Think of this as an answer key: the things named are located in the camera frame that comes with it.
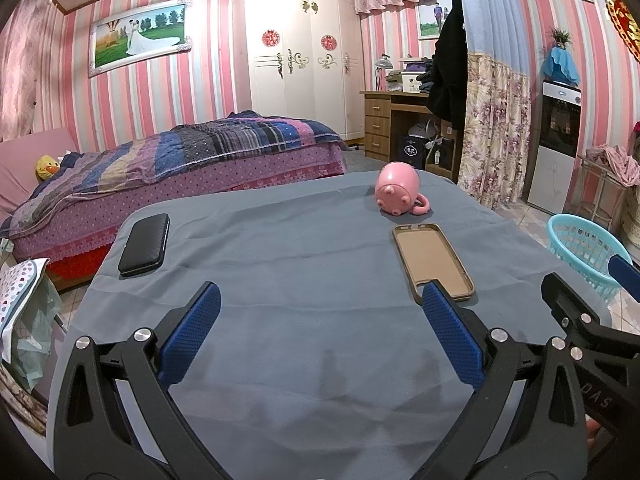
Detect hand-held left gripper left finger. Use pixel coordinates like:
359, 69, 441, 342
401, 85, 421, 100
52, 281, 226, 480

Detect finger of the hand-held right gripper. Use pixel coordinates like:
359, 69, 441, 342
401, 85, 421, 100
541, 272, 640, 356
607, 254, 640, 303

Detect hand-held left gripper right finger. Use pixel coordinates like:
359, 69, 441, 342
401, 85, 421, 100
421, 280, 588, 480

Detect teal plastic basket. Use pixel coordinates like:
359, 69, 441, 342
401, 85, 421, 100
546, 213, 632, 302

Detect cloth covered washing machine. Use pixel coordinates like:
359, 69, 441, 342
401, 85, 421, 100
622, 180, 640, 248

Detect tan phone case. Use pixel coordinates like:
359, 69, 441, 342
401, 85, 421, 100
391, 222, 475, 305

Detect metal rack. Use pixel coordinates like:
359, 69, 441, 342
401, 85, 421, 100
562, 155, 632, 233

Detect black leather wallet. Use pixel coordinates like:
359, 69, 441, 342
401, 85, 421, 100
117, 212, 171, 277

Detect pink clothes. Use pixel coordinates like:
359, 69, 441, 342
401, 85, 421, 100
585, 143, 640, 186

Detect water dispenser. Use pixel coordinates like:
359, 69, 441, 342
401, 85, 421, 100
526, 80, 583, 216

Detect green plastic bag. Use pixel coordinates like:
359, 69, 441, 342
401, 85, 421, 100
10, 275, 63, 393

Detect pink pig mug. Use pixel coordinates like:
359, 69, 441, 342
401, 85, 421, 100
375, 161, 432, 217

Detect black box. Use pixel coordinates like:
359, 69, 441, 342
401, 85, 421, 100
398, 134, 427, 170

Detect striped patchwork quilt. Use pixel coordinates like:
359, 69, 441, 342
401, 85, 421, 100
10, 110, 346, 226

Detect blue floral curtain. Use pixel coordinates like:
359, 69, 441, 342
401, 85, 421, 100
454, 0, 532, 211

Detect yellow duck plush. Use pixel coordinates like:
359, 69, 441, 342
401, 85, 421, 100
35, 155, 62, 182

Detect blue cloth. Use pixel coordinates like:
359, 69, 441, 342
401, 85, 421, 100
544, 46, 582, 86

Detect wooden desk with drawers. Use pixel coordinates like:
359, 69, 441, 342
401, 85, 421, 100
360, 90, 458, 181

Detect white box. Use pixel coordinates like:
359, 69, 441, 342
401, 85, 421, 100
387, 71, 423, 94

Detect black coat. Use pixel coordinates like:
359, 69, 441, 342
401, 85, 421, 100
427, 0, 469, 131

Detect white wardrobe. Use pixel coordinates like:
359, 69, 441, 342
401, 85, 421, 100
232, 0, 366, 142

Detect desk lamp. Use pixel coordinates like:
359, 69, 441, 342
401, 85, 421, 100
372, 54, 393, 93

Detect framed wedding photo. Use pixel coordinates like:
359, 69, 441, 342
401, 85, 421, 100
88, 0, 193, 78

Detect pink window curtain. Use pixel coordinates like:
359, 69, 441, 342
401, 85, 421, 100
0, 0, 56, 143

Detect red heart wall decoration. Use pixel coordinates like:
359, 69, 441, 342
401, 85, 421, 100
605, 0, 640, 63

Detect small wall photo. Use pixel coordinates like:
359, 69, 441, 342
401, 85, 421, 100
417, 0, 453, 40

